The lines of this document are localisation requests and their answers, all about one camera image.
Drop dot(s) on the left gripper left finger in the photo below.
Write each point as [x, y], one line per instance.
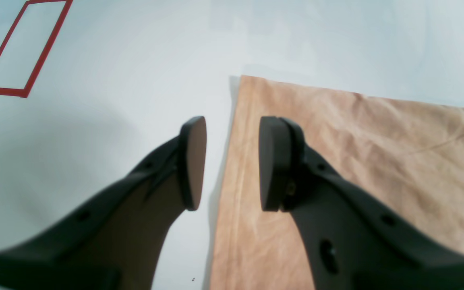
[113, 241]

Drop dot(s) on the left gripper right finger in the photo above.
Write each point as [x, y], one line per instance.
[352, 241]

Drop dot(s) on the peach pink T-shirt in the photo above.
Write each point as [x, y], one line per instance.
[407, 154]

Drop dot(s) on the red tape rectangle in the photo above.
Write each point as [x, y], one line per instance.
[28, 30]

